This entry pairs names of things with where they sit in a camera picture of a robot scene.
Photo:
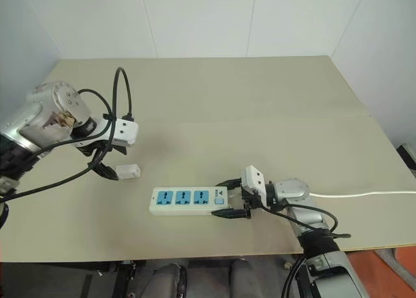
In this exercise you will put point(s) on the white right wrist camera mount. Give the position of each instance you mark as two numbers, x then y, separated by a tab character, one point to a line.
253	179

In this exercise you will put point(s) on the white charger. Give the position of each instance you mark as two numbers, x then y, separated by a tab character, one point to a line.
128	171

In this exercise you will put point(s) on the black under-table frame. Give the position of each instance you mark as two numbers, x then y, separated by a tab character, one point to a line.
127	278

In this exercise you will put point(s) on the dark grey rounded shape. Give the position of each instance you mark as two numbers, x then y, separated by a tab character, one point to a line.
169	280

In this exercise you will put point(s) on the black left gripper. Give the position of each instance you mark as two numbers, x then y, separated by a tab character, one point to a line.
97	150

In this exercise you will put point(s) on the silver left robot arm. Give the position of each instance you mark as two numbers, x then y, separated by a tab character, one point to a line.
42	116

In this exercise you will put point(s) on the white power strip blue sockets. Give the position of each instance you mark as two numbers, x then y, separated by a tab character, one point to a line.
185	200

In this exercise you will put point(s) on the dark metal object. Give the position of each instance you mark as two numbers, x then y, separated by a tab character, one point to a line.
408	161

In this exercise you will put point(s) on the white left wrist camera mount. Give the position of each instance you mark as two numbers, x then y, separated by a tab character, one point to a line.
127	130

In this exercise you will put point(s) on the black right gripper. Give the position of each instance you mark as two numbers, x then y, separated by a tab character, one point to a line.
253	202

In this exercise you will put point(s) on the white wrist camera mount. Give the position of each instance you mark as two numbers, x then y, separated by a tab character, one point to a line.
253	179
127	130

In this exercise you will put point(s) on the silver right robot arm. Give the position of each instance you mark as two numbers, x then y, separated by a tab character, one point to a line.
292	190

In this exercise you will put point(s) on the grey chair base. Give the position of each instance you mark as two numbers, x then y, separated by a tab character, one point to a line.
395	260

